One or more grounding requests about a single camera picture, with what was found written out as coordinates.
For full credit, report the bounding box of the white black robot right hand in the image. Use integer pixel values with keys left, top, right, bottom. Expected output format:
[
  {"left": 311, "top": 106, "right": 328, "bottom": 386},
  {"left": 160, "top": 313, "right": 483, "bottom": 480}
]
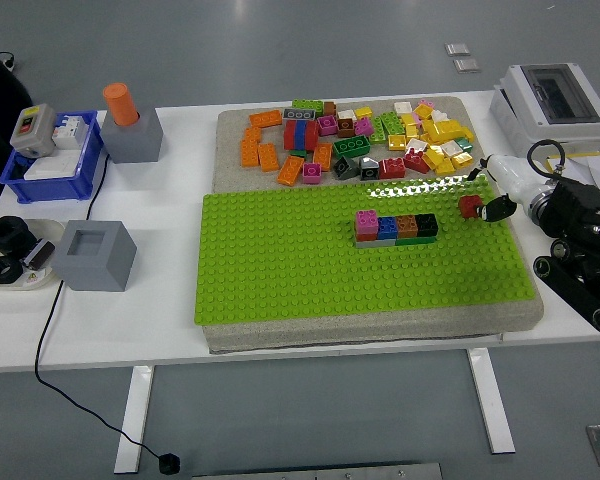
[{"left": 467, "top": 153, "right": 544, "bottom": 224}]

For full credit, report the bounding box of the red square toy brick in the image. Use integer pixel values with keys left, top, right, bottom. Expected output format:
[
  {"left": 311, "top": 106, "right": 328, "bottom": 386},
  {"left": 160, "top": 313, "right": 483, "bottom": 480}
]
[
  {"left": 404, "top": 149, "right": 429, "bottom": 174},
  {"left": 458, "top": 195, "right": 485, "bottom": 220}
]

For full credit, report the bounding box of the yellow large toy brick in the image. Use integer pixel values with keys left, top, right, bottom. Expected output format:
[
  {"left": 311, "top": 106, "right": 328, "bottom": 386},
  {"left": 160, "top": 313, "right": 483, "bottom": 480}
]
[{"left": 424, "top": 119, "right": 469, "bottom": 144}]

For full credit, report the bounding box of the dark green long toy brick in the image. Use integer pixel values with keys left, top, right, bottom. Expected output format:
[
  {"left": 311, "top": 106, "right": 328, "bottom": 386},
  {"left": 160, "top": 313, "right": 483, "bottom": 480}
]
[{"left": 332, "top": 135, "right": 371, "bottom": 159}]

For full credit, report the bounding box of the dark green sloped toy brick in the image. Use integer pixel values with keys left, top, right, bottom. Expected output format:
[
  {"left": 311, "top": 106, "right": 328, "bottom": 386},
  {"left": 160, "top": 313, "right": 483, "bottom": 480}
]
[{"left": 332, "top": 155, "right": 359, "bottom": 180}]

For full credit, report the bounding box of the green studded baseplate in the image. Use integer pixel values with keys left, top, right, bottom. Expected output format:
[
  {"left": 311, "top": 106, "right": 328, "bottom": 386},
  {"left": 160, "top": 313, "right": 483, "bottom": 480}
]
[{"left": 193, "top": 172, "right": 541, "bottom": 326}]

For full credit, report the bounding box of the white table leg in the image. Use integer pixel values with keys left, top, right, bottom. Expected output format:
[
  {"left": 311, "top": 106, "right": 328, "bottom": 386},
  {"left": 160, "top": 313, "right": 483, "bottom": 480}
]
[
  {"left": 113, "top": 365, "right": 156, "bottom": 474},
  {"left": 467, "top": 348, "right": 516, "bottom": 455}
]

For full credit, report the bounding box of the grey-brown foam mat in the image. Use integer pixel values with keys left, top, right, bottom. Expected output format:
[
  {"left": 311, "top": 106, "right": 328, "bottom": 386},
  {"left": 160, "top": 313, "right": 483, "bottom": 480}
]
[{"left": 207, "top": 94, "right": 546, "bottom": 356}]

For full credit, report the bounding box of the long metal floor plate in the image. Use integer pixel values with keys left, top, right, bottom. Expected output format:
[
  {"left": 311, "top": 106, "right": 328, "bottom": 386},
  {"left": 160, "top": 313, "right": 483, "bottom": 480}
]
[{"left": 192, "top": 462, "right": 444, "bottom": 480}]

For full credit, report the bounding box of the grey cube holder block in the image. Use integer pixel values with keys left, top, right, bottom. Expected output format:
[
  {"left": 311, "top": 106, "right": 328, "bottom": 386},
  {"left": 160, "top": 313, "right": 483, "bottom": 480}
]
[{"left": 99, "top": 104, "right": 164, "bottom": 164}]

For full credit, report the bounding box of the orange cylinder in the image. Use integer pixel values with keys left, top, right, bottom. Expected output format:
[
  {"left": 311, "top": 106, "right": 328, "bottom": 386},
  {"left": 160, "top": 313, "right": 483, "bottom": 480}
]
[{"left": 103, "top": 83, "right": 140, "bottom": 127}]

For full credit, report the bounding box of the grey cube with square recess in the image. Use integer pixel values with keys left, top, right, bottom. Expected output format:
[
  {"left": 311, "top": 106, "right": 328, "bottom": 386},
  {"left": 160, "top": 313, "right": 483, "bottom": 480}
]
[{"left": 52, "top": 219, "right": 138, "bottom": 292}]

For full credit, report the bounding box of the white circuit breaker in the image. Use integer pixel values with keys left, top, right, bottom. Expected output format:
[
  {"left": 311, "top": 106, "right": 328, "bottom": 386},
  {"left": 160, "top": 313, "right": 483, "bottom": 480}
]
[{"left": 52, "top": 114, "right": 89, "bottom": 150}]

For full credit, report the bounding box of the blue plastic bin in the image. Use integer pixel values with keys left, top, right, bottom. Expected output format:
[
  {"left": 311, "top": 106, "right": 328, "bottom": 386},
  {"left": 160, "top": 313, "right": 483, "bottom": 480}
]
[{"left": 0, "top": 109, "right": 105, "bottom": 204}]

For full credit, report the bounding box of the white oval tray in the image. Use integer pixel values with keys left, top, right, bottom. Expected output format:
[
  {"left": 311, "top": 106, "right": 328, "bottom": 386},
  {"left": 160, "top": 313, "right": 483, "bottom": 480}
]
[{"left": 0, "top": 218, "right": 66, "bottom": 292}]

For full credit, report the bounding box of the large black hex nut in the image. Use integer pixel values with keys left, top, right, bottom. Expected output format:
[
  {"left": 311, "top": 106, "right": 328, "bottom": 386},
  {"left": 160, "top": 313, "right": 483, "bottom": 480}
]
[{"left": 0, "top": 215, "right": 29, "bottom": 256}]

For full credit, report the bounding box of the small black hex nut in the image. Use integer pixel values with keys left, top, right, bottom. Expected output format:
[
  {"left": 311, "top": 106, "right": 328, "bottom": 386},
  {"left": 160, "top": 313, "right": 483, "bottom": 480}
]
[{"left": 0, "top": 256, "right": 25, "bottom": 286}]

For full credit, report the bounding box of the white electrical enclosure box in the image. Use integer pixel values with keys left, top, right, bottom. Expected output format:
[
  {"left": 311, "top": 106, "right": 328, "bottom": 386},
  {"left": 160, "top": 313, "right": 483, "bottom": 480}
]
[{"left": 489, "top": 62, "right": 600, "bottom": 157}]

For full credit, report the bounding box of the black cord with plug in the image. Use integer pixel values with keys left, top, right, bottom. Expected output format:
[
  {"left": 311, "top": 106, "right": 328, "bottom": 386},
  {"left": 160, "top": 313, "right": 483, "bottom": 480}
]
[{"left": 33, "top": 152, "right": 182, "bottom": 475}]

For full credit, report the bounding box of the white wall switch plate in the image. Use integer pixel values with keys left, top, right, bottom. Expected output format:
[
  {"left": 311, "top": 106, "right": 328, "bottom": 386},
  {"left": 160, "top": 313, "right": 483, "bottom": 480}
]
[{"left": 23, "top": 152, "right": 79, "bottom": 181}]

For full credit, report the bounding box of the grey switch box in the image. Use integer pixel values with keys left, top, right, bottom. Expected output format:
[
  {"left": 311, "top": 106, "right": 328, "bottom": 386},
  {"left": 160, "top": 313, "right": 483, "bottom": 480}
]
[{"left": 9, "top": 103, "right": 57, "bottom": 159}]

